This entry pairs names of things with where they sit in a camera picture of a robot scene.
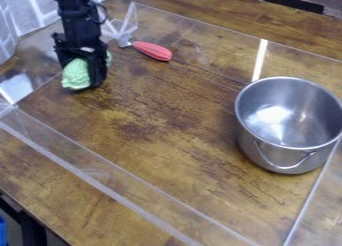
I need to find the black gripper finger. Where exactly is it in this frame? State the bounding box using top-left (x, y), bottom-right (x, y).
top-left (87, 52), bottom-right (109, 88)

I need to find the grey white patterned curtain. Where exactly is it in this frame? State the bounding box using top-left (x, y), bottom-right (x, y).
top-left (0, 0), bottom-right (105, 64)

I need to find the black table leg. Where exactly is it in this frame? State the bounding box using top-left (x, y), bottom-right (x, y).
top-left (0, 197), bottom-right (49, 246)

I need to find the red handled metal spoon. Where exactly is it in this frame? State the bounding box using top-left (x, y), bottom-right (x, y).
top-left (118, 35), bottom-right (173, 61)

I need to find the green bumpy gourd toy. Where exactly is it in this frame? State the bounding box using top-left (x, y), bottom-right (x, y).
top-left (62, 51), bottom-right (113, 91)

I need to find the clear acrylic tray wall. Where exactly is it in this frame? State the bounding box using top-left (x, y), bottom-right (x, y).
top-left (0, 0), bottom-right (342, 246)

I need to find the silver metal pot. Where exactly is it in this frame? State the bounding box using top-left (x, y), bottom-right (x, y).
top-left (236, 76), bottom-right (342, 174)

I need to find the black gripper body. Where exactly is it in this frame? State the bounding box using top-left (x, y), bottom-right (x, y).
top-left (53, 0), bottom-right (107, 67)

